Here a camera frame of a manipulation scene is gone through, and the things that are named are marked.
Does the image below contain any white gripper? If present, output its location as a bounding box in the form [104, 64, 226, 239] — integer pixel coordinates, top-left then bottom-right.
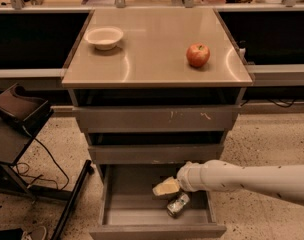
[152, 162, 201, 196]

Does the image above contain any silver green soda can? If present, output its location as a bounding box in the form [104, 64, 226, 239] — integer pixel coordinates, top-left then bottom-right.
[167, 192, 190, 218]

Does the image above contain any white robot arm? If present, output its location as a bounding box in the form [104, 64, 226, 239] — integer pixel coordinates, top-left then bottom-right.
[153, 160, 304, 206]

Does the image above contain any grey middle drawer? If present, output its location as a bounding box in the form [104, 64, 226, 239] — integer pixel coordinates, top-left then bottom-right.
[88, 144, 223, 164]

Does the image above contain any grey drawer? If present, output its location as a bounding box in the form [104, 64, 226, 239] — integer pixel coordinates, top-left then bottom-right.
[88, 144, 223, 164]
[89, 164, 226, 240]
[73, 105, 240, 133]

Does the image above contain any grey bottom drawer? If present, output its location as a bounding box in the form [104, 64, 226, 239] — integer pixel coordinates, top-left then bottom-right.
[89, 164, 226, 240]

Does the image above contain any grey top drawer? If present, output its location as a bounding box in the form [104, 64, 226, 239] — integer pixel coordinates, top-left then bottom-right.
[73, 105, 240, 133]

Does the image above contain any grey drawer cabinet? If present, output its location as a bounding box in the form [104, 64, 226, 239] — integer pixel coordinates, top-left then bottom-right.
[61, 7, 254, 172]

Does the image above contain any red apple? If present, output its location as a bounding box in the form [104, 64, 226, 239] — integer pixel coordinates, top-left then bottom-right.
[186, 43, 210, 68]

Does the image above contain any black device on side table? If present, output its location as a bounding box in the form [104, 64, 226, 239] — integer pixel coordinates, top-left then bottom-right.
[0, 83, 51, 135]

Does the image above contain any white paper bowl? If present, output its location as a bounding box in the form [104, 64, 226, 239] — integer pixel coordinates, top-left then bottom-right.
[84, 27, 124, 51]

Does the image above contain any dark side table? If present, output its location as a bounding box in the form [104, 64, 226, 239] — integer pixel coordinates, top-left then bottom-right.
[0, 109, 94, 240]

